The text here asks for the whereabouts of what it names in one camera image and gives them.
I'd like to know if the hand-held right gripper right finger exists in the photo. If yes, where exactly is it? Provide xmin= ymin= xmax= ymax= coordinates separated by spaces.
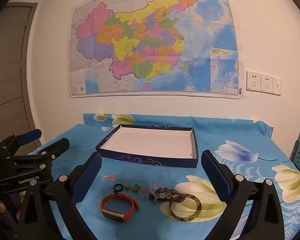
xmin=201 ymin=150 xmax=287 ymax=240

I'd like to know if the white wall switch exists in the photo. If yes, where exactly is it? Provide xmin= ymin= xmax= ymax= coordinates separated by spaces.
xmin=272 ymin=77 xmax=282 ymax=96

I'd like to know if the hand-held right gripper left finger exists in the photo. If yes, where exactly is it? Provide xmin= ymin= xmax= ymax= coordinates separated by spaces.
xmin=17 ymin=151 xmax=102 ymax=240

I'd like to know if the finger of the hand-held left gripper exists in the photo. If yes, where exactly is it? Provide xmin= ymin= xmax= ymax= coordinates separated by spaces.
xmin=0 ymin=129 xmax=42 ymax=155
xmin=5 ymin=137 xmax=70 ymax=169

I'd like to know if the grey door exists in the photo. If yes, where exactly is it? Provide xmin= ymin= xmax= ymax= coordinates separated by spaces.
xmin=0 ymin=2 xmax=42 ymax=153

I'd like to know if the white wall socket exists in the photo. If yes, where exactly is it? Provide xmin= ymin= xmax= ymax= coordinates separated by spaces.
xmin=246 ymin=70 xmax=262 ymax=92
xmin=261 ymin=74 xmax=273 ymax=94

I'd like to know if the colourful wall map poster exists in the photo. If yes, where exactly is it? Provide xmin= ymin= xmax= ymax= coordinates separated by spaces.
xmin=69 ymin=0 xmax=241 ymax=100

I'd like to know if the gold patterned bangle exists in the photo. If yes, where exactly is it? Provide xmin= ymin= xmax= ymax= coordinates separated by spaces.
xmin=168 ymin=193 xmax=202 ymax=222

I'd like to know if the dark blue box tray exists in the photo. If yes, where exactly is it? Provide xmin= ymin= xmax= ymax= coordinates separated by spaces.
xmin=95 ymin=124 xmax=199 ymax=168

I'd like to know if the orange smart watch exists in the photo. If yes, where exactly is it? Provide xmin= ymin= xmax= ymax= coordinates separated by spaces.
xmin=100 ymin=192 xmax=140 ymax=223

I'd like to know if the purple bead bracelet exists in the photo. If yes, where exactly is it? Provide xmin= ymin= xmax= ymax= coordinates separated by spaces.
xmin=149 ymin=186 xmax=186 ymax=203

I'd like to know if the clear bead bracelet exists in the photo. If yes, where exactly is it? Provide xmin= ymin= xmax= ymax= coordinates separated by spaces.
xmin=139 ymin=181 xmax=163 ymax=200

